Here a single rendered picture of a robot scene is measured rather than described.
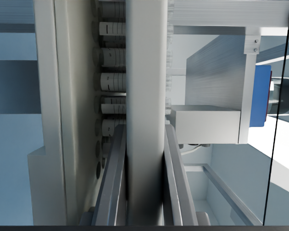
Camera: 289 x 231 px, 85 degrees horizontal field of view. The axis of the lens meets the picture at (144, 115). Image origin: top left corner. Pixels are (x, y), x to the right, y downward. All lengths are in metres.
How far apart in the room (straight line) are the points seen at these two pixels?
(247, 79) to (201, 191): 4.82
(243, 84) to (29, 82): 0.73
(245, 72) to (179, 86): 3.38
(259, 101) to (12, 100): 0.87
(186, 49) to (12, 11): 3.63
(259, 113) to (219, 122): 0.15
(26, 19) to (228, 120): 0.60
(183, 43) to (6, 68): 3.54
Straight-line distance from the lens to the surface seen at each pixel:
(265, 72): 0.63
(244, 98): 0.56
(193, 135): 0.51
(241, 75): 0.57
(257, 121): 0.63
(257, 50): 0.57
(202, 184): 5.11
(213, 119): 0.52
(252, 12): 0.52
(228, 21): 0.49
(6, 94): 0.79
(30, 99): 0.74
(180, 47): 3.93
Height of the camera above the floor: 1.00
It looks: 1 degrees up
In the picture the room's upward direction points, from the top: 90 degrees clockwise
